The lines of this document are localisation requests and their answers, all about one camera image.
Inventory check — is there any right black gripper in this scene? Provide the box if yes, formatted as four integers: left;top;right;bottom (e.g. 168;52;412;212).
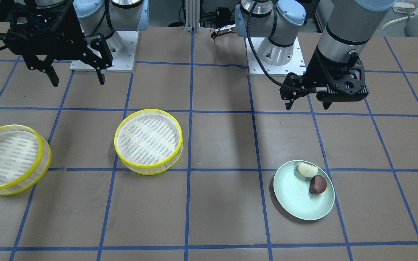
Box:
5;4;113;87

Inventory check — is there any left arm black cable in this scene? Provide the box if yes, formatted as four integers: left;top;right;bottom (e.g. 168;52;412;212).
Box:
246;0;327;92

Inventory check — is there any side yellow steamer basket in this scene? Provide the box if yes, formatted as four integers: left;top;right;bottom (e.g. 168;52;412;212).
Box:
0;124;52;196

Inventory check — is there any dark red bun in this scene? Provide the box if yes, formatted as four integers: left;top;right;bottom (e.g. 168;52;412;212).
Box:
309;175;327;195

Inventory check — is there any light green plate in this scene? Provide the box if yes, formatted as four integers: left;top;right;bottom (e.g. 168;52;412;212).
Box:
272;160;335;221

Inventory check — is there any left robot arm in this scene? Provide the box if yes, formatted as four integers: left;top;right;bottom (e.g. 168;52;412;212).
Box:
234;0;396;110

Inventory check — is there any aluminium frame post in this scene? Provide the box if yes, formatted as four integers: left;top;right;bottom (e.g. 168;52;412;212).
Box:
184;0;201;33

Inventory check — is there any center yellow steamer basket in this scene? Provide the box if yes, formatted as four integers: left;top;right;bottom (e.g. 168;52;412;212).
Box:
114;109;184;175

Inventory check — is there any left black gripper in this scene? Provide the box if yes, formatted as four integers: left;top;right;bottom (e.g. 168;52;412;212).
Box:
280;48;369;111

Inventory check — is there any white bun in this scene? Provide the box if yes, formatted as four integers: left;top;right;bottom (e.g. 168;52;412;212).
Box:
297;162;319;178

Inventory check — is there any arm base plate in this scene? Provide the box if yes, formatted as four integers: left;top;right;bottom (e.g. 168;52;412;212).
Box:
70;30;139;73
251;37;306;76

